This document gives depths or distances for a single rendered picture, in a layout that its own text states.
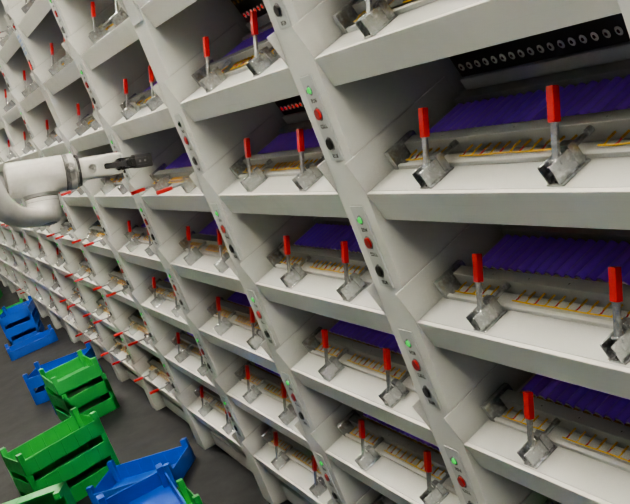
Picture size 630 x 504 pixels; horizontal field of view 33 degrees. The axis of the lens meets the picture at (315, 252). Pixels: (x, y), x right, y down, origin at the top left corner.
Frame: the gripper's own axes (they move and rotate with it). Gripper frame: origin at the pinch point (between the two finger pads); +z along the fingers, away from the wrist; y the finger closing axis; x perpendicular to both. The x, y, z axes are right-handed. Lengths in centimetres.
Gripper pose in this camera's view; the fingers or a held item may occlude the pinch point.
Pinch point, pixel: (141, 160)
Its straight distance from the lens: 255.6
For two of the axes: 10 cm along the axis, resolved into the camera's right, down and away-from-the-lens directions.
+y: -3.5, -0.6, 9.3
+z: 9.2, -1.8, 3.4
